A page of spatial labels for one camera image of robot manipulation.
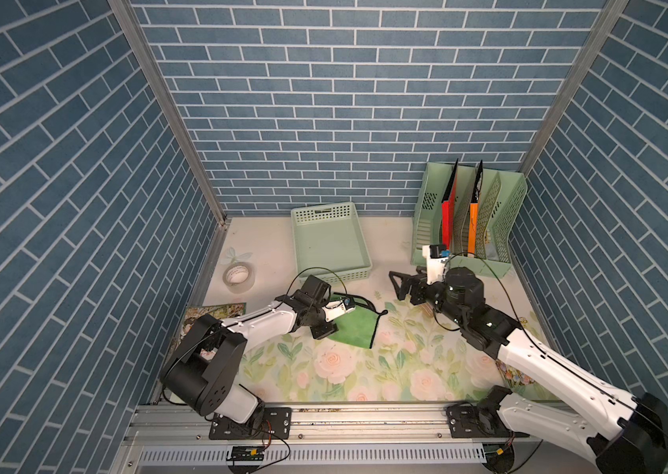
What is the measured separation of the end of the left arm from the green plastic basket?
298mm

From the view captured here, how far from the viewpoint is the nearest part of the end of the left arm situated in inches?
27.1

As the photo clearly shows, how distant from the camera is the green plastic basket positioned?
1.09 meters
